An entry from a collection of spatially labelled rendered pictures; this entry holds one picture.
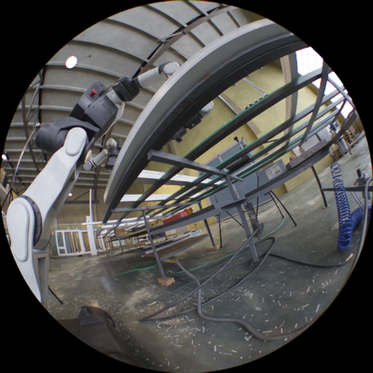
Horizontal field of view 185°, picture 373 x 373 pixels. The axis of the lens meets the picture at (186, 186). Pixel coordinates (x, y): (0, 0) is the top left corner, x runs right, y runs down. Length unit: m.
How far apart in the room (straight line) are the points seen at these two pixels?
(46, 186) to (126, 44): 7.73
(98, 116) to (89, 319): 0.89
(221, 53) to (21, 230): 0.66
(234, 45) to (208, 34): 8.39
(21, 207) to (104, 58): 7.93
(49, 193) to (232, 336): 0.80
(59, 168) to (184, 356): 0.78
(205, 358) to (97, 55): 8.69
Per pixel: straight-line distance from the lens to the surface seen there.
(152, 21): 8.10
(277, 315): 0.64
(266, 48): 0.45
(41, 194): 0.43
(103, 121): 0.63
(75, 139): 0.49
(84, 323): 0.67
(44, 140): 0.58
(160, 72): 0.66
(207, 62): 0.38
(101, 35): 8.24
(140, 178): 0.71
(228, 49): 0.40
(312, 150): 0.96
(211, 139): 0.54
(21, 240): 0.39
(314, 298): 0.67
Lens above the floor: 0.53
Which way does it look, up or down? 18 degrees up
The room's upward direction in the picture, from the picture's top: 19 degrees counter-clockwise
